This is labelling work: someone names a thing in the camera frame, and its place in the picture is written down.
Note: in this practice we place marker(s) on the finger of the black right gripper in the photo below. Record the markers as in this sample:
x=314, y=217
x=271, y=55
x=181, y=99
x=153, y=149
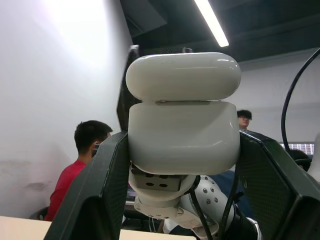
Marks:
x=123, y=107

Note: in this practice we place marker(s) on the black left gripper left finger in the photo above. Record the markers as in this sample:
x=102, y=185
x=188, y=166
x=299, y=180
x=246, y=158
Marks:
x=100, y=190

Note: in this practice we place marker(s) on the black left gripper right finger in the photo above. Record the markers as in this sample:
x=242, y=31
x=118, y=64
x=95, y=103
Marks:
x=275, y=190

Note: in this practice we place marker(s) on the white earbuds charging case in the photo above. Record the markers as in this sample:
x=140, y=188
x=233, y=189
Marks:
x=182, y=130

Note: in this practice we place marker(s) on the person in red shirt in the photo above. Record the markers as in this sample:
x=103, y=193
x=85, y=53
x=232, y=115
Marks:
x=67, y=180

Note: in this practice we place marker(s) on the person with dark hair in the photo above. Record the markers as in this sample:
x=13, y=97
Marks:
x=300, y=156

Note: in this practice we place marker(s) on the white robot body shell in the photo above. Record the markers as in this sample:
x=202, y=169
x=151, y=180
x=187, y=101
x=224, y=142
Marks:
x=316, y=160

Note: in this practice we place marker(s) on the person with glasses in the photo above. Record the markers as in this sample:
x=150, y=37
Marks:
x=244, y=119

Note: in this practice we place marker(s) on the long ceiling light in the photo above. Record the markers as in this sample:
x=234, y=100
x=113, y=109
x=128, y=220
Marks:
x=212, y=22

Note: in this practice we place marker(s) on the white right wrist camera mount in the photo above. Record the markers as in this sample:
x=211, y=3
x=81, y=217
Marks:
x=157, y=200

